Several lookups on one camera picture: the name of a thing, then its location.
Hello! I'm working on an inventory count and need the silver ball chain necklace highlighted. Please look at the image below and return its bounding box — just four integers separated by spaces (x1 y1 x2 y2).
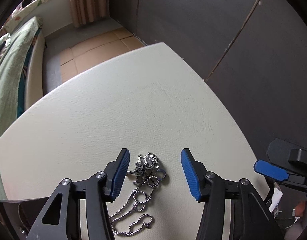
108 152 168 237

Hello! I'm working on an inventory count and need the black jewelry box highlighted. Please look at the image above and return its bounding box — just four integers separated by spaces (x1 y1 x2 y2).
0 197 49 239

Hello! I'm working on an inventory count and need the white side table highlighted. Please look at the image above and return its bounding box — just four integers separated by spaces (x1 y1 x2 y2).
0 43 268 239

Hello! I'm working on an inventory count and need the flattened cardboard sheet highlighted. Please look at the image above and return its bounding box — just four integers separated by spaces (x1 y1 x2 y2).
60 27 144 82

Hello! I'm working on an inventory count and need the green bed mattress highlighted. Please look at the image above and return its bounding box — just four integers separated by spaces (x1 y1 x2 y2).
0 16 47 201

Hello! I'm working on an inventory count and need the right pink curtain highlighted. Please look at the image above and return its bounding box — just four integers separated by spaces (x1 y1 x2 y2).
70 0 110 28

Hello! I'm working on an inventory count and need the patterned window seat cushion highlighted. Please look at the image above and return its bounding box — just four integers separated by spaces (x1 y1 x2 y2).
3 0 50 33

